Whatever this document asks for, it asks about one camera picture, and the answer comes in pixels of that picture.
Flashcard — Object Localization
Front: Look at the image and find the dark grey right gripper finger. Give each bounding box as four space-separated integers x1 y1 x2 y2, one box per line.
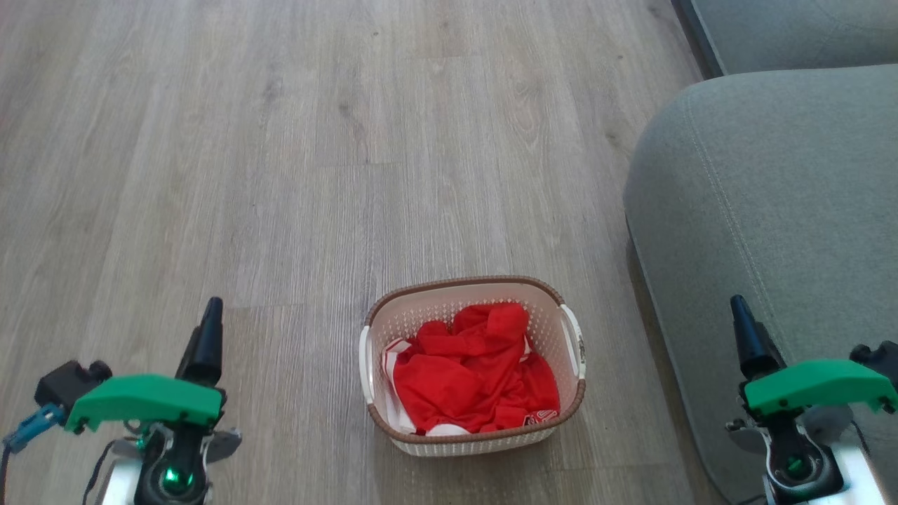
730 295 786 381

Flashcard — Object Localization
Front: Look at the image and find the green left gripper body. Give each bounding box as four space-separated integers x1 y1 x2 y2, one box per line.
65 374 225 446

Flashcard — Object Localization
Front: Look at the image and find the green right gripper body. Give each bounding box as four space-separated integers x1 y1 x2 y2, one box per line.
742 359 898 422

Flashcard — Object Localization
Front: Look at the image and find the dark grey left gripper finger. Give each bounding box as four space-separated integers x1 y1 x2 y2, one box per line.
175 297 226 389

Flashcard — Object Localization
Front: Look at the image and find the white laundry basket brown rim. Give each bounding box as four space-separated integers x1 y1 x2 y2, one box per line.
358 276 587 458

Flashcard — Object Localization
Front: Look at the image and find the red and white garment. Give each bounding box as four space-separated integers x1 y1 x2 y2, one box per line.
382 302 562 437

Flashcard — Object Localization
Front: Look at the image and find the grey fabric sofa seat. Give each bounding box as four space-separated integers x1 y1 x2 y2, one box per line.
672 0 898 79

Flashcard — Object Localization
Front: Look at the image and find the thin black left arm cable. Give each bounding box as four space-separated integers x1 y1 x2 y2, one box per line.
81 440 117 505

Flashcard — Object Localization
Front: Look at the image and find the blue cable connector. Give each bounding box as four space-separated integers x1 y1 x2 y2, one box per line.
2 403 69 453

